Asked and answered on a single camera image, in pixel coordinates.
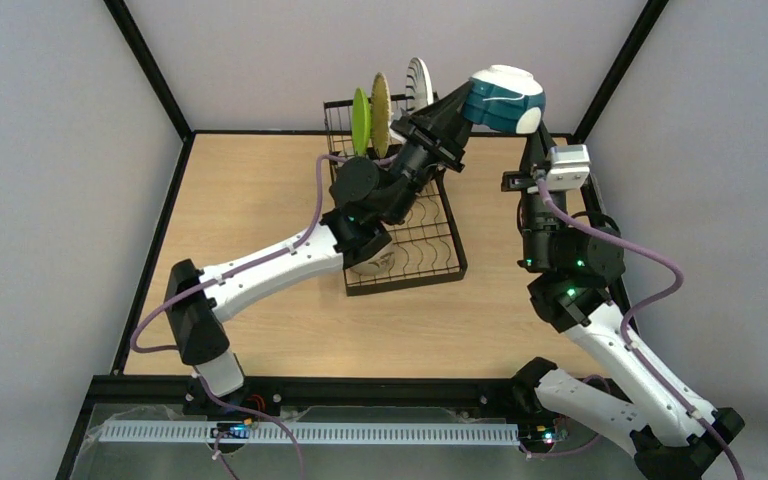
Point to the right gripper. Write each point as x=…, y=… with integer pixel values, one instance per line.
x=520, y=181

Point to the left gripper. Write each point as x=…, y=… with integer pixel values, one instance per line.
x=432, y=139

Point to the blue striped white plate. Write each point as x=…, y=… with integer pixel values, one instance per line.
x=418, y=86

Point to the white bowl dark rim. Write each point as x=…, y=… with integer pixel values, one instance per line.
x=505, y=99

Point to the round bamboo tray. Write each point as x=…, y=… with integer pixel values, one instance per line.
x=380, y=110

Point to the green plate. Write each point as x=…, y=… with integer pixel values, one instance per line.
x=361, y=122

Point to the black wire dish rack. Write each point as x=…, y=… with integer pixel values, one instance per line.
x=376, y=207

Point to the white ceramic bowl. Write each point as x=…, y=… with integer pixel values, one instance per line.
x=381, y=263

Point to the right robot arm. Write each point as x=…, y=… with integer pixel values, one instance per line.
x=670, y=431

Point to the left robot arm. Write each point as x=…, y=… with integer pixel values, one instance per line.
x=199, y=300

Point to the right circuit board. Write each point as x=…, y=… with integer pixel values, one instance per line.
x=542, y=434

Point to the circuit board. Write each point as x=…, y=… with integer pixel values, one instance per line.
x=542, y=434
x=234, y=430

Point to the left circuit board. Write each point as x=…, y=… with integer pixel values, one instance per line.
x=234, y=430

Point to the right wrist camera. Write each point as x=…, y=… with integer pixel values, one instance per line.
x=569, y=167

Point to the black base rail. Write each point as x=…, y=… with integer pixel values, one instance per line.
x=484, y=398

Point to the white slotted cable duct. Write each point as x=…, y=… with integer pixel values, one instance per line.
x=191, y=432

